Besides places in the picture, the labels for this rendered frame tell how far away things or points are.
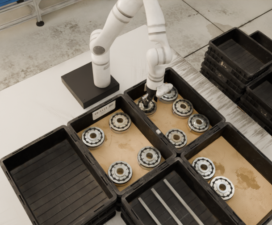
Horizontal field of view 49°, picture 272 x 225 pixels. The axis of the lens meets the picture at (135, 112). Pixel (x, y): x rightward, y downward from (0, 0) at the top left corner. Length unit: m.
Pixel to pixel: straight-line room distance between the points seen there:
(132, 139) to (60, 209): 0.43
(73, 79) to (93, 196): 0.71
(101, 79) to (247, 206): 0.92
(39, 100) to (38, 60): 1.23
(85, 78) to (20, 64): 1.29
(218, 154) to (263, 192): 0.24
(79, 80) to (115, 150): 0.52
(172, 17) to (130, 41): 1.44
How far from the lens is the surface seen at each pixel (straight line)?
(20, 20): 3.15
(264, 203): 1.41
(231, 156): 1.44
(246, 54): 2.43
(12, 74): 2.85
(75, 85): 1.67
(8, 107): 1.73
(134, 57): 1.89
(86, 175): 1.31
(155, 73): 1.26
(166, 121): 1.45
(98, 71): 1.56
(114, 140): 1.38
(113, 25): 1.35
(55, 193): 1.30
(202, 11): 3.55
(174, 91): 1.53
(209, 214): 1.31
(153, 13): 1.20
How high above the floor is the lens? 2.03
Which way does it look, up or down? 55 degrees down
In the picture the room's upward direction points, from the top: 6 degrees clockwise
